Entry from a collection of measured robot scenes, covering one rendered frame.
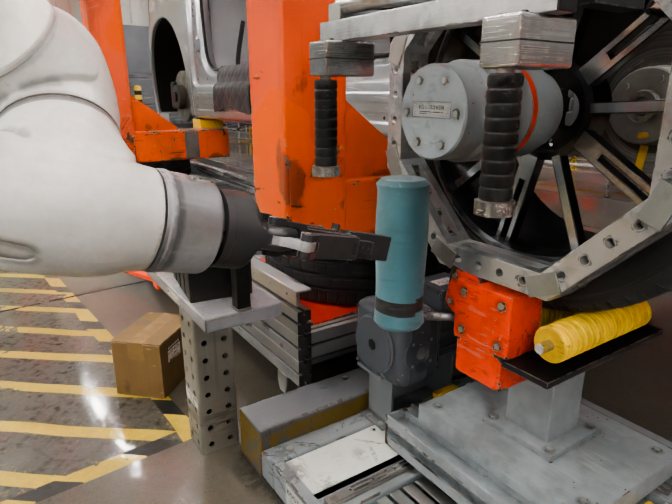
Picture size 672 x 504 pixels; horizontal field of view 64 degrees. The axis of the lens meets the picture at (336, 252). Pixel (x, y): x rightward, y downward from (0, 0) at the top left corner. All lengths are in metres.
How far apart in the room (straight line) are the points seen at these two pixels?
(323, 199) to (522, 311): 0.52
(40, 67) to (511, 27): 0.42
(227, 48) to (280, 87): 2.12
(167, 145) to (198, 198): 2.61
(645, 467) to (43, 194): 1.06
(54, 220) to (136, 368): 1.32
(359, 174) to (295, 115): 0.23
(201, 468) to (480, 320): 0.81
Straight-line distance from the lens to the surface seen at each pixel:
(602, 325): 0.94
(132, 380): 1.75
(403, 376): 1.23
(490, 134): 0.58
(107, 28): 3.02
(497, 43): 0.59
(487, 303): 0.91
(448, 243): 0.96
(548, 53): 0.61
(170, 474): 1.44
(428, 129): 0.76
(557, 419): 1.15
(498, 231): 1.02
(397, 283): 0.90
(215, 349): 1.34
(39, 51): 0.51
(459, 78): 0.73
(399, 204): 0.86
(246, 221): 0.49
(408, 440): 1.25
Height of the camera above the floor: 0.88
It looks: 17 degrees down
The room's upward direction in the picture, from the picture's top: straight up
